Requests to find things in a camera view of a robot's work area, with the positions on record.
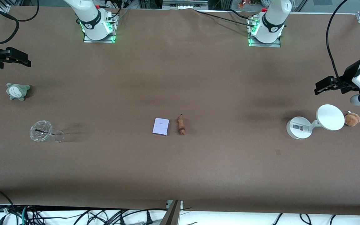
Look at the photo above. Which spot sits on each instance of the white disc stand with base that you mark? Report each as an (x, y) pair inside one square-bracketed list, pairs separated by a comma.
[(330, 117)]

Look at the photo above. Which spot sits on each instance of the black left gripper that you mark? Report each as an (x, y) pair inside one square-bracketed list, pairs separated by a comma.
[(349, 76)]

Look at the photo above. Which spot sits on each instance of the small orange toy figure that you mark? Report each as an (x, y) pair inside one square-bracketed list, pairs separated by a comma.
[(241, 4)]

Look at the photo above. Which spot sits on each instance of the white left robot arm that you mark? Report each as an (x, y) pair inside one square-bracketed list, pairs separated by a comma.
[(273, 18)]

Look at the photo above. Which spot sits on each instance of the brown plush toy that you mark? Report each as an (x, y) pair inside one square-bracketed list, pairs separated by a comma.
[(352, 119)]

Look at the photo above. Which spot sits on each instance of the clear plastic cup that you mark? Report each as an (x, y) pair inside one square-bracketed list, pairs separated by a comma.
[(42, 131)]

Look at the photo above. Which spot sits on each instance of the brown lion statue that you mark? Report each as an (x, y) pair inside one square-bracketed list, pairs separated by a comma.
[(181, 125)]

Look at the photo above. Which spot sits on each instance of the grey metal box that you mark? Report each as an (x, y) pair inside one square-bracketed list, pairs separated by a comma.
[(184, 3)]

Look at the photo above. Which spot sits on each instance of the small lavender card box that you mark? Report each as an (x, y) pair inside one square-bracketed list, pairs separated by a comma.
[(161, 127)]

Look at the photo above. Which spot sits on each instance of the metal frame post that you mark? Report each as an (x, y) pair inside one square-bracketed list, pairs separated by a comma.
[(171, 215)]

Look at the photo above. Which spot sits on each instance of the grey totoro plush toy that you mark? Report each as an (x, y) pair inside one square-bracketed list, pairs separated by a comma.
[(17, 91)]

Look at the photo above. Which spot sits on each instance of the brown table cover sheet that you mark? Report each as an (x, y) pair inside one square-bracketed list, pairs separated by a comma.
[(180, 78)]

